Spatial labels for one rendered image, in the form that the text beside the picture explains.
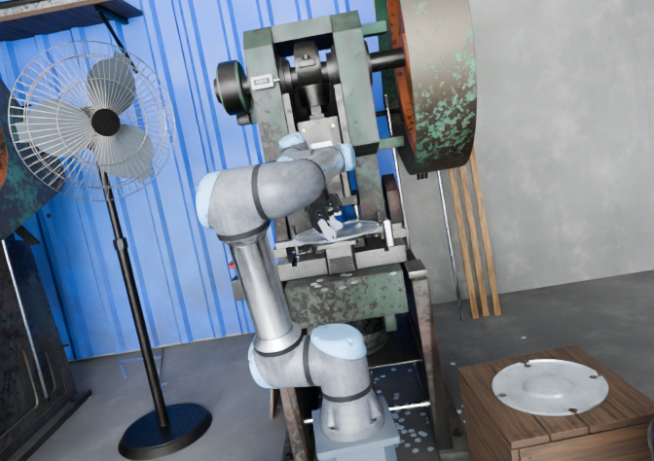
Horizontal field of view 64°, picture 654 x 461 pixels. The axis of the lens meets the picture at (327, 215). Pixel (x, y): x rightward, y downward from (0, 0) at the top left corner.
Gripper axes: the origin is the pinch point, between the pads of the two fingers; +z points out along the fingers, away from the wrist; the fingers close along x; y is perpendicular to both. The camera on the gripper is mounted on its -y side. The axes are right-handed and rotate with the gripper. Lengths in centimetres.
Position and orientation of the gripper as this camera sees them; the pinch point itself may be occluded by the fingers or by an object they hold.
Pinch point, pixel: (330, 236)
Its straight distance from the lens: 167.1
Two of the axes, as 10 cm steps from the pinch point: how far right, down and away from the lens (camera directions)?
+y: 7.0, -0.1, -7.1
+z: 3.8, 8.4, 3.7
